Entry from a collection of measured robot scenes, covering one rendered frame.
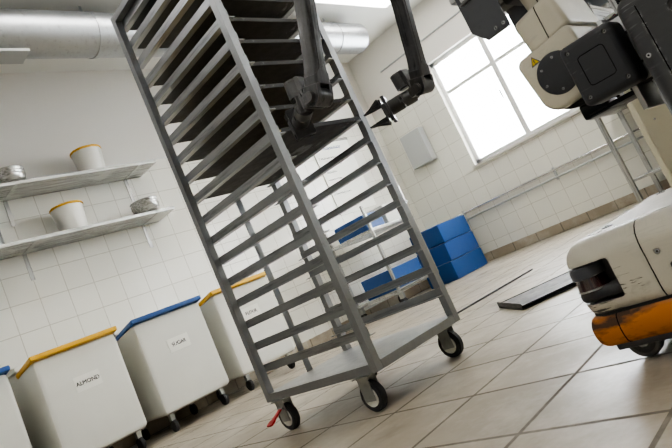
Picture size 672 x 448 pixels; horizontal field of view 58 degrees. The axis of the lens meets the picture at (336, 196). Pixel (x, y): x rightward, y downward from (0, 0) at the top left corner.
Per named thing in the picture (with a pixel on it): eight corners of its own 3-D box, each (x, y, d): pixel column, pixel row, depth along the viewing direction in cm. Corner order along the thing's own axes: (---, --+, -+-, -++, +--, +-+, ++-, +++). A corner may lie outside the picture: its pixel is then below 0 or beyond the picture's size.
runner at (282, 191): (307, 180, 201) (304, 172, 201) (301, 181, 199) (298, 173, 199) (215, 244, 245) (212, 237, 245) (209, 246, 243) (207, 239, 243)
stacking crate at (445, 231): (443, 242, 702) (436, 226, 705) (471, 230, 677) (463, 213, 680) (416, 255, 657) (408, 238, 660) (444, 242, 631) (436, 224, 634)
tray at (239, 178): (359, 119, 231) (358, 116, 231) (282, 132, 202) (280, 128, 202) (274, 183, 272) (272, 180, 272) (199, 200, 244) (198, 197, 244)
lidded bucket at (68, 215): (85, 235, 462) (75, 209, 465) (97, 223, 446) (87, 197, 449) (54, 242, 444) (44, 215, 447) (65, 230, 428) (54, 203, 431)
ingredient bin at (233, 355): (251, 392, 427) (210, 291, 438) (210, 405, 472) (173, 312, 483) (306, 362, 465) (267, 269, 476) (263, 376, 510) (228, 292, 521)
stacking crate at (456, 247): (452, 258, 699) (444, 242, 702) (480, 246, 673) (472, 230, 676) (423, 272, 655) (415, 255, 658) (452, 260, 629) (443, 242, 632)
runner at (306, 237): (329, 230, 198) (326, 221, 199) (323, 232, 196) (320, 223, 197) (232, 285, 242) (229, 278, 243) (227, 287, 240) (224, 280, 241)
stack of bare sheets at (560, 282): (523, 310, 258) (520, 303, 259) (499, 307, 298) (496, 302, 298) (648, 252, 262) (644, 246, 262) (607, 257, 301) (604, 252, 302)
